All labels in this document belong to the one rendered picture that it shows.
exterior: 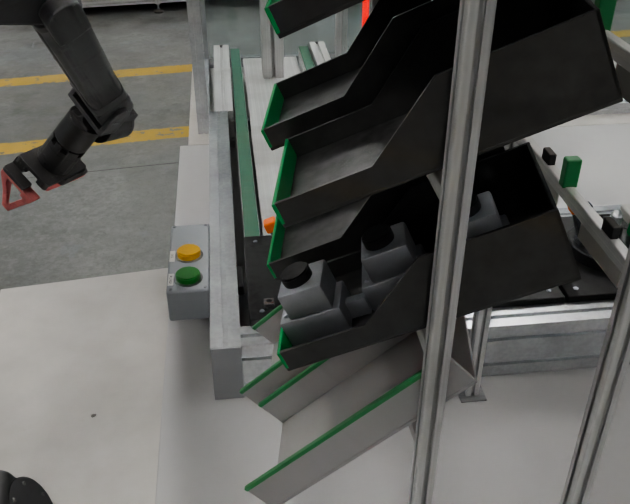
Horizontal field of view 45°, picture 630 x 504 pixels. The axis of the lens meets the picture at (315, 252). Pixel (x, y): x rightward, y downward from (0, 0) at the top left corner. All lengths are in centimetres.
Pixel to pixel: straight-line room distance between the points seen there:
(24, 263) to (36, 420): 203
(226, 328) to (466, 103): 70
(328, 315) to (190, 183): 108
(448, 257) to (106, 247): 267
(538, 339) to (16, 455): 78
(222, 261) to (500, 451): 55
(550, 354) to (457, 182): 71
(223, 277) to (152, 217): 212
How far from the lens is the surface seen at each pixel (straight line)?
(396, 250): 69
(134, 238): 324
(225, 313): 119
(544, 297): 124
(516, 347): 122
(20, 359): 133
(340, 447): 79
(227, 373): 114
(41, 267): 316
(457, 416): 116
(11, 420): 123
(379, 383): 84
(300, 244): 88
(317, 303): 71
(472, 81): 55
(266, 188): 161
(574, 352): 126
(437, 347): 66
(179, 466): 110
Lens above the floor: 168
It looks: 33 degrees down
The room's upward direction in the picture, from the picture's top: straight up
